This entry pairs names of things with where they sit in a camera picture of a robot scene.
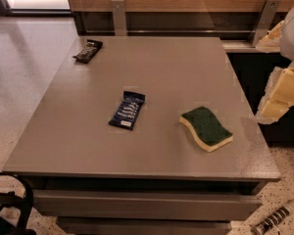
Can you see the striped tube on floor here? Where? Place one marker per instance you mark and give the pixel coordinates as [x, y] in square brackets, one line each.
[273, 220]

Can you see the left metal wall bracket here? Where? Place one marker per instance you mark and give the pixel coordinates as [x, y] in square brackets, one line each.
[119, 17]

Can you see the right metal wall bracket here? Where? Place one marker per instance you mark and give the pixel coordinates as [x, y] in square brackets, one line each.
[264, 21]

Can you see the black chair frame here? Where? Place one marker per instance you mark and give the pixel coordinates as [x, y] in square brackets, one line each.
[23, 204]

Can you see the metal wall bracket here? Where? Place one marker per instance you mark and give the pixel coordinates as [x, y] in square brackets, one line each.
[264, 21]
[119, 17]

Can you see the grey table with drawers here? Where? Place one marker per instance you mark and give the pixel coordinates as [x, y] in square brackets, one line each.
[99, 179]

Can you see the blue snack bar wrapper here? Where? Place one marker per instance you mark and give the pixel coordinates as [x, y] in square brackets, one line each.
[127, 113]

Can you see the black chocolate rxbar wrapper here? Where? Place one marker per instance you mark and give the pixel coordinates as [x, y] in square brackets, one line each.
[91, 48]

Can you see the green and yellow sponge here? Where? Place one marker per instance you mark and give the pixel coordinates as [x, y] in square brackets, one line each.
[205, 128]

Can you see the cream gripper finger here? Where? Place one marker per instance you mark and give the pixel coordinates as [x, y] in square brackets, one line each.
[271, 40]
[279, 95]

